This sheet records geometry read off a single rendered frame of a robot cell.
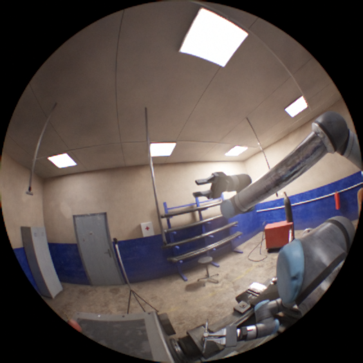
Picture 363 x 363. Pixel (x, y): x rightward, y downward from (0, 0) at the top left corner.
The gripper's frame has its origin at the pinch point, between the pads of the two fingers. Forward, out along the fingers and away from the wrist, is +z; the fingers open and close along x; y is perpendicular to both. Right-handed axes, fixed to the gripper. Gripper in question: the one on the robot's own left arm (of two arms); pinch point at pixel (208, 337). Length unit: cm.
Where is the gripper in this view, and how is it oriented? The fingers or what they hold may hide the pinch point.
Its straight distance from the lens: 75.7
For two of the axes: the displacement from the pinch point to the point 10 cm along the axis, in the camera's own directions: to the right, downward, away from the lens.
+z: -9.7, 1.1, 2.3
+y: 1.3, 9.9, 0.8
